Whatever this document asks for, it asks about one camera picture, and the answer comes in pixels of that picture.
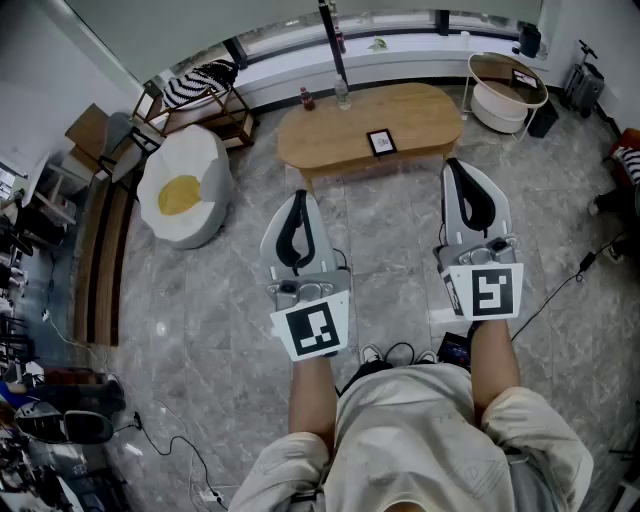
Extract black white striped cushion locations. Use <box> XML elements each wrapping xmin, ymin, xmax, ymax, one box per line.
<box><xmin>162</xmin><ymin>59</ymin><xmax>240</xmax><ymax>110</ymax></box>

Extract wooden coffee table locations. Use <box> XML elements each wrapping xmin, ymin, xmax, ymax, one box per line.
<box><xmin>276</xmin><ymin>82</ymin><xmax>465</xmax><ymax>196</ymax></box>

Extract black power adapter cable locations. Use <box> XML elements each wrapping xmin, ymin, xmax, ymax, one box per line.
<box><xmin>509</xmin><ymin>232</ymin><xmax>629</xmax><ymax>341</ymax></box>

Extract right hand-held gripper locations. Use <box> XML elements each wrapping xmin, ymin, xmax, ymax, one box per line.
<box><xmin>432</xmin><ymin>158</ymin><xmax>525</xmax><ymax>322</ymax></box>

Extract black picture frame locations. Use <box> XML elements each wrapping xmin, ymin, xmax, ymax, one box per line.
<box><xmin>365</xmin><ymin>128</ymin><xmax>399</xmax><ymax>157</ymax></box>

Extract grey chair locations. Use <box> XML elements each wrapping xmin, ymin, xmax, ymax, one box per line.
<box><xmin>97</xmin><ymin>112</ymin><xmax>164</xmax><ymax>194</ymax></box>

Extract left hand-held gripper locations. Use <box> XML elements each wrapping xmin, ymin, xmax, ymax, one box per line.
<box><xmin>259</xmin><ymin>189</ymin><xmax>351</xmax><ymax>362</ymax></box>

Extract round white side table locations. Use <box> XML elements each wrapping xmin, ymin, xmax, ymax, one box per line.
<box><xmin>460</xmin><ymin>51</ymin><xmax>550</xmax><ymax>144</ymax></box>

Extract striped sofa cushion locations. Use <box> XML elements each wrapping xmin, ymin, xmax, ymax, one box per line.
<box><xmin>613</xmin><ymin>147</ymin><xmax>640</xmax><ymax>184</ymax></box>

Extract person's black trousers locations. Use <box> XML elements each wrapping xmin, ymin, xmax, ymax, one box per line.
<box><xmin>335</xmin><ymin>359</ymin><xmax>396</xmax><ymax>399</ymax></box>

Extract long wooden platform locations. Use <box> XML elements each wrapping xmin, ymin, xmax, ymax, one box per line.
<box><xmin>73</xmin><ymin>172</ymin><xmax>137</xmax><ymax>347</ymax></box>

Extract person's beige shirt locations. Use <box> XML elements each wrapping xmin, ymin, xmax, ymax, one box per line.
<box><xmin>227</xmin><ymin>363</ymin><xmax>596</xmax><ymax>512</ymax></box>

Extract egg-shaped bean bag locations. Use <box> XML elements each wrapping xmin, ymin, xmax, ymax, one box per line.
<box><xmin>136</xmin><ymin>123</ymin><xmax>235</xmax><ymax>250</ymax></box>

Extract red sofa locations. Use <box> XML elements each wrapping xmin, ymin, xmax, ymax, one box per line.
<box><xmin>607</xmin><ymin>127</ymin><xmax>640</xmax><ymax>189</ymax></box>

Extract black coat stand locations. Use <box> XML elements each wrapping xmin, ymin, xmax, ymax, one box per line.
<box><xmin>317</xmin><ymin>0</ymin><xmax>350</xmax><ymax>86</ymax></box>

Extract cardboard box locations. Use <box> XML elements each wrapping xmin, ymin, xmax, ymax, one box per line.
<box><xmin>64</xmin><ymin>103</ymin><xmax>111</xmax><ymax>174</ymax></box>

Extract black floor cable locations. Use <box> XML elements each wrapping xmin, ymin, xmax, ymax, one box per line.
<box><xmin>112</xmin><ymin>410</ymin><xmax>226</xmax><ymax>506</ymax></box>

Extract black device with screen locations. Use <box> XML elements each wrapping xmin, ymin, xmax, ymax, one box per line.
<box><xmin>437</xmin><ymin>330</ymin><xmax>474</xmax><ymax>371</ymax></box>

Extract clear water bottle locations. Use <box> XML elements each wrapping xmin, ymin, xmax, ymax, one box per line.
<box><xmin>333</xmin><ymin>73</ymin><xmax>353</xmax><ymax>111</ymax></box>

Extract person's left forearm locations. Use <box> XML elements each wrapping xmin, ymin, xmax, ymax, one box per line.
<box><xmin>287</xmin><ymin>355</ymin><xmax>342</xmax><ymax>451</ymax></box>

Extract small framed picture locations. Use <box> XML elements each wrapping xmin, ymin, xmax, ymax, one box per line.
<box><xmin>510</xmin><ymin>68</ymin><xmax>540</xmax><ymax>90</ymax></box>

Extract person's right forearm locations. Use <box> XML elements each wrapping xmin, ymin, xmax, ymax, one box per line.
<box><xmin>469</xmin><ymin>319</ymin><xmax>524</xmax><ymax>426</ymax></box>

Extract black office chair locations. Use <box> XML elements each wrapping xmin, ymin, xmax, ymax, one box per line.
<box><xmin>14</xmin><ymin>399</ymin><xmax>115</xmax><ymax>446</ymax></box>

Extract wooden shelf rack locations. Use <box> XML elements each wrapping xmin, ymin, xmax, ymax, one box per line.
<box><xmin>130</xmin><ymin>79</ymin><xmax>259</xmax><ymax>151</ymax></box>

